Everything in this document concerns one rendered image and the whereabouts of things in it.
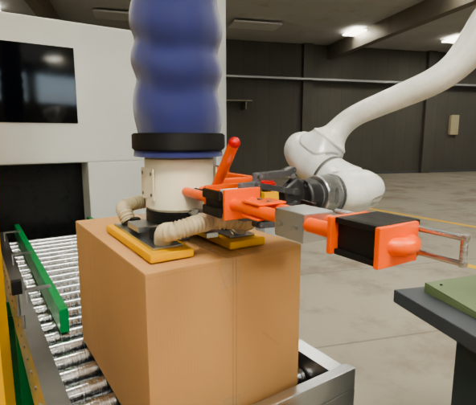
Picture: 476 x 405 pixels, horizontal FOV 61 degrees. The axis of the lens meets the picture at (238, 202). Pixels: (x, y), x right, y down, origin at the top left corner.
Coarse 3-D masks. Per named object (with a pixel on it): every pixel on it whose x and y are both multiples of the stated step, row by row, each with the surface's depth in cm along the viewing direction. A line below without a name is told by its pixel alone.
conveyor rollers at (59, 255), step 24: (48, 240) 260; (72, 240) 266; (24, 264) 212; (48, 264) 211; (72, 264) 215; (72, 288) 182; (48, 312) 154; (72, 312) 156; (48, 336) 136; (72, 336) 139; (72, 360) 123; (72, 384) 115; (96, 384) 110
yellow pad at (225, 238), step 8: (224, 232) 99; (248, 232) 99; (216, 240) 97; (224, 240) 94; (232, 240) 93; (240, 240) 94; (248, 240) 95; (256, 240) 96; (264, 240) 97; (232, 248) 93
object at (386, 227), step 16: (336, 224) 53; (352, 224) 50; (368, 224) 48; (384, 224) 48; (400, 224) 48; (416, 224) 50; (336, 240) 53; (352, 240) 51; (368, 240) 49; (384, 240) 47; (352, 256) 50; (368, 256) 49; (384, 256) 47; (400, 256) 49
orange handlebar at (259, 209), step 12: (228, 180) 113; (240, 180) 115; (192, 192) 89; (240, 204) 73; (252, 204) 69; (264, 204) 69; (276, 204) 71; (252, 216) 71; (264, 216) 67; (312, 228) 57; (324, 228) 55; (396, 240) 47; (408, 240) 47; (420, 240) 48; (396, 252) 47; (408, 252) 47
